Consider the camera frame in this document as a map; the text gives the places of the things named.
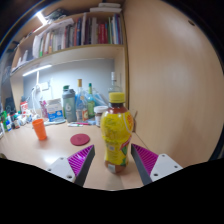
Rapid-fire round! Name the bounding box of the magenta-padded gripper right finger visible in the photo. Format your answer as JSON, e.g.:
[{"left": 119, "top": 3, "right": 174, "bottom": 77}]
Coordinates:
[{"left": 130, "top": 143, "right": 184, "bottom": 186}]

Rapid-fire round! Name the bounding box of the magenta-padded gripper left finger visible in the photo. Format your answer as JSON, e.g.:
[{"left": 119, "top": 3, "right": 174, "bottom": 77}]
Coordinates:
[{"left": 45, "top": 144, "right": 96, "bottom": 187}]

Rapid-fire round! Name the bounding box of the yellow-labelled drink bottle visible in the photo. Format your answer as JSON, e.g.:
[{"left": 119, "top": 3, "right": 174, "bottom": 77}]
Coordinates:
[{"left": 100, "top": 91, "right": 135, "bottom": 175}]

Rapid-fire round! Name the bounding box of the flat round red coaster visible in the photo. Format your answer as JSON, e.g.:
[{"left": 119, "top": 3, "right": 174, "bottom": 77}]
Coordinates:
[{"left": 69, "top": 133, "right": 91, "bottom": 147}]

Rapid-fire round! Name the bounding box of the orange plastic cup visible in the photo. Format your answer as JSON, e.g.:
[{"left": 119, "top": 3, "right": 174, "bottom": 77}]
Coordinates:
[{"left": 31, "top": 118, "right": 48, "bottom": 141}]

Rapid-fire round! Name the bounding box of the light blue hairbrush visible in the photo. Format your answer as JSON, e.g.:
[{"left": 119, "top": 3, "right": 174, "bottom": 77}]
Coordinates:
[{"left": 44, "top": 118, "right": 66, "bottom": 126}]

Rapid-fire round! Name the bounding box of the grey shaker bottle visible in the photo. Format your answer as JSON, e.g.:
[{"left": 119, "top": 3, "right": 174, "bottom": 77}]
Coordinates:
[{"left": 61, "top": 87, "right": 78, "bottom": 123}]

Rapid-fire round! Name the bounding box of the magenta pouch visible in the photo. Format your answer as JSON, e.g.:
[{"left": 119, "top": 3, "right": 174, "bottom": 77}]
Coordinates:
[{"left": 39, "top": 99, "right": 49, "bottom": 120}]

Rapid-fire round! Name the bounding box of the clear bottle with gold cap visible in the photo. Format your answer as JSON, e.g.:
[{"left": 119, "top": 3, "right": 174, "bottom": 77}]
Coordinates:
[{"left": 75, "top": 78, "right": 89, "bottom": 122}]

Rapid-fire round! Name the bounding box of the green glass bottle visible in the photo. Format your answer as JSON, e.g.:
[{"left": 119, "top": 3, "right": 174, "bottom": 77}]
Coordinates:
[{"left": 86, "top": 82, "right": 96, "bottom": 118}]

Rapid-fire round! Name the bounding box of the red and white can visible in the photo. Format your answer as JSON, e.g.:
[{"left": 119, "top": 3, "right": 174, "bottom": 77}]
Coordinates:
[{"left": 19, "top": 100, "right": 30, "bottom": 116}]

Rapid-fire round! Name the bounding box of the white power strip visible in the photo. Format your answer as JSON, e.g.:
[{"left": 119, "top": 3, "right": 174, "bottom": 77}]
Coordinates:
[{"left": 34, "top": 82, "right": 51, "bottom": 93}]

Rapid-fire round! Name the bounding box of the long white light bar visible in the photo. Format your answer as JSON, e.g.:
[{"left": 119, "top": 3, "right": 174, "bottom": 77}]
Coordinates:
[{"left": 22, "top": 64, "right": 53, "bottom": 77}]

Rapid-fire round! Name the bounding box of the bright strip lamp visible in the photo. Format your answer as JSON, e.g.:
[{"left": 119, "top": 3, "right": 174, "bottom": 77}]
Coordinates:
[{"left": 35, "top": 11, "right": 48, "bottom": 26}]

